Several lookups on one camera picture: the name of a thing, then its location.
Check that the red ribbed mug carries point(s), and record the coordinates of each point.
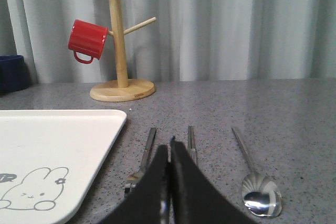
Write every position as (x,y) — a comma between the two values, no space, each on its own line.
(87,41)

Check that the silver fork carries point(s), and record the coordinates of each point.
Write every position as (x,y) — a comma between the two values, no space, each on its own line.
(133,179)

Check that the wooden mug tree stand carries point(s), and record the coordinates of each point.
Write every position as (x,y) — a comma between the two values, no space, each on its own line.
(123,88)

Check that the dark blue mug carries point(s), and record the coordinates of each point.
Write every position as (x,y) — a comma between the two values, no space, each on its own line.
(14,74)

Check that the silver spoon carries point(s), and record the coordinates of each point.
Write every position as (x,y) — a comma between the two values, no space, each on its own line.
(260,194)

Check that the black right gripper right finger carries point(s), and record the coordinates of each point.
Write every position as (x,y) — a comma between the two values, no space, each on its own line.
(195,199)

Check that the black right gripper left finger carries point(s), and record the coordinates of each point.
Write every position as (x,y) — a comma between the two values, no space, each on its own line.
(148,201)

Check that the cream rabbit print tray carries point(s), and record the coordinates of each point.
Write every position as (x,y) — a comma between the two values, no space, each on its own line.
(49,160)

